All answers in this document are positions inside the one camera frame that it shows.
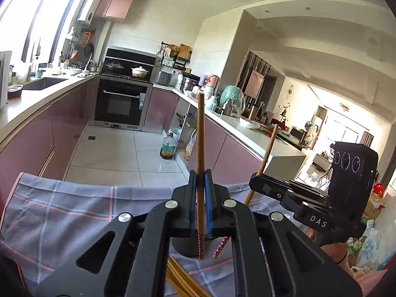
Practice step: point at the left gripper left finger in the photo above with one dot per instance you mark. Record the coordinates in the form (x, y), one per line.
(128, 257)

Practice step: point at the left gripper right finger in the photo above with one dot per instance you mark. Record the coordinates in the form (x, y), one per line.
(272, 257)

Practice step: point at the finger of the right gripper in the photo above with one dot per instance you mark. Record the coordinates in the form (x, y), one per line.
(271, 187)

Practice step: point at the wooden chopstick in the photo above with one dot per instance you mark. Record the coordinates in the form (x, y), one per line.
(202, 292)
(200, 174)
(250, 194)
(182, 287)

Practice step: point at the pink sleeve forearm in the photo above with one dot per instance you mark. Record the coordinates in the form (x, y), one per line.
(368, 281)

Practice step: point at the kitchen window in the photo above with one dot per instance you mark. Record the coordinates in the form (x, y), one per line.
(31, 29)

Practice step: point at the person right hand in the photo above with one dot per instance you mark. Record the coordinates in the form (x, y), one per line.
(336, 251)

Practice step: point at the black mesh utensil cup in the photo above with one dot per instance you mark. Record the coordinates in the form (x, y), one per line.
(187, 247)

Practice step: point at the grey plaid tablecloth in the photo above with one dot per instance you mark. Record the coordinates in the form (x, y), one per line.
(46, 221)

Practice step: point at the teal desk fan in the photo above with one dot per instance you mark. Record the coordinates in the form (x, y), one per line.
(237, 97)

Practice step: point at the oil bottle on floor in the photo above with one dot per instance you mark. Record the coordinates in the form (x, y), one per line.
(168, 147)

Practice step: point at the pink thermos jug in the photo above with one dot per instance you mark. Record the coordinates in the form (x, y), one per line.
(211, 84)

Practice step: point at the silver rice cooker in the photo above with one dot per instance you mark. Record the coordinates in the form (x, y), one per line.
(163, 78)

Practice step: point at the black built-in oven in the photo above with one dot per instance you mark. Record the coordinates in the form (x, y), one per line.
(122, 101)

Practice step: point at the white ceramic pot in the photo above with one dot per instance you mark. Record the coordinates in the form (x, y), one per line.
(139, 72)

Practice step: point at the black lidded wok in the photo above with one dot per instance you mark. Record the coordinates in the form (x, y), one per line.
(114, 68)

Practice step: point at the white microwave oven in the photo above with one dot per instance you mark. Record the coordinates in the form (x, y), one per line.
(5, 58)

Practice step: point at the pink upper cabinet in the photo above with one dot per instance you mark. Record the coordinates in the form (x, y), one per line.
(113, 9)

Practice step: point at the white water heater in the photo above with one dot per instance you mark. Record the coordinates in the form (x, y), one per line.
(87, 11)

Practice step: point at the black tracking camera right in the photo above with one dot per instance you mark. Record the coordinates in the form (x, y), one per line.
(353, 171)

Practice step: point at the black wall spice rack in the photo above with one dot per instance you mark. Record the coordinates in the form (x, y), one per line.
(175, 56)

